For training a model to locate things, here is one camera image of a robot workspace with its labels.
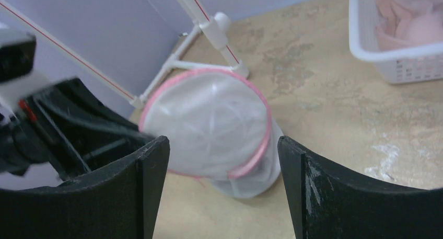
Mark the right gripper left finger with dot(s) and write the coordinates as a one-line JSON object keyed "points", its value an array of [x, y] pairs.
{"points": [[119, 200]]}

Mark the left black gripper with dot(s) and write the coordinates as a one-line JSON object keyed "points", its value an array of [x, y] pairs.
{"points": [[67, 126]]}

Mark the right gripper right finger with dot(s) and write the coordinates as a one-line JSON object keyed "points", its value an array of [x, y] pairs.
{"points": [[329, 200]]}

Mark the white mesh laundry bag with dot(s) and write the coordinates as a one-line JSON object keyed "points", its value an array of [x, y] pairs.
{"points": [[220, 128]]}

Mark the pink bra in basket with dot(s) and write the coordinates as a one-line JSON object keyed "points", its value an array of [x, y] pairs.
{"points": [[408, 23]]}

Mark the white pvc pipe rack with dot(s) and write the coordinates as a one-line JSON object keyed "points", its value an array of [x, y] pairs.
{"points": [[127, 40]]}

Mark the white plastic basket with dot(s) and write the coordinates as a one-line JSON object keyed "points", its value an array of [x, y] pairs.
{"points": [[415, 64]]}

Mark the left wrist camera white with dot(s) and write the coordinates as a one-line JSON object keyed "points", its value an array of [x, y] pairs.
{"points": [[20, 86]]}

